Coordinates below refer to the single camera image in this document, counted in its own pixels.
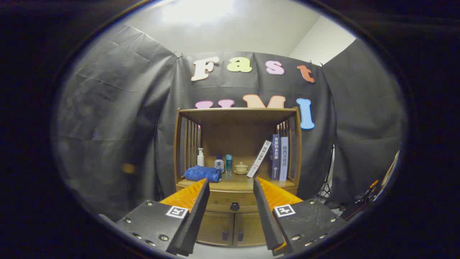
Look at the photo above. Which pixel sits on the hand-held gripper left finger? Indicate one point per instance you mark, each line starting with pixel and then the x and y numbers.
pixel 194 216

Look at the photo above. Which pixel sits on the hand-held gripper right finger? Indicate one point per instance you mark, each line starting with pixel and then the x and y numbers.
pixel 267 219

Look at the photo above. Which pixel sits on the black drawer knob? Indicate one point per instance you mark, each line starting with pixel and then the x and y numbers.
pixel 234 206

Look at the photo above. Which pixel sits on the wooden drawer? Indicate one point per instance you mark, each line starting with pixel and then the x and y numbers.
pixel 230 197

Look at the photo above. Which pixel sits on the wooden countertop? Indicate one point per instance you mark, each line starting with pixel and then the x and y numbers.
pixel 237 181

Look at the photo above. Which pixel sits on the wooden cabinet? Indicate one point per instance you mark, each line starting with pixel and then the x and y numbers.
pixel 237 133

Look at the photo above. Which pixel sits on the rolled blue towel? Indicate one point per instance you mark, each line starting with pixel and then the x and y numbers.
pixel 201 173

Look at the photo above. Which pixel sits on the white pump bottle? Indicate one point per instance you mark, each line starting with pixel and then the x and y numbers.
pixel 200 160

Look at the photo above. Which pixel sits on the white bottle with blue cap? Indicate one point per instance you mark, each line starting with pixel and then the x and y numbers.
pixel 219 164

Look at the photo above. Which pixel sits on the beige lidded teacup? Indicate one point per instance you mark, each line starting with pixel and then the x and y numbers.
pixel 241 167

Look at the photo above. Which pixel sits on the dark blue book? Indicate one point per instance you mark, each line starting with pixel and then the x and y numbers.
pixel 275 158

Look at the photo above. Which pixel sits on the white book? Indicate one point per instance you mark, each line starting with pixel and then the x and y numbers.
pixel 259 158

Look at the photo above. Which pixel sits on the clear blue bottle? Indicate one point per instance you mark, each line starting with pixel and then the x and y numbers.
pixel 229 163

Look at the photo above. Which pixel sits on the light purple book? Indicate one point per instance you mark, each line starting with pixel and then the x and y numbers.
pixel 283 158

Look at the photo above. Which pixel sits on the black light stand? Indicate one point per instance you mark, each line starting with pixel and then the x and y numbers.
pixel 325 189

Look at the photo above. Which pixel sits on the black and orange device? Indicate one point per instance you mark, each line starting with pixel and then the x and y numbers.
pixel 371 189

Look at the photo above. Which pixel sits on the black backdrop cloth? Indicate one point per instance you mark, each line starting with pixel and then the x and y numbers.
pixel 118 108

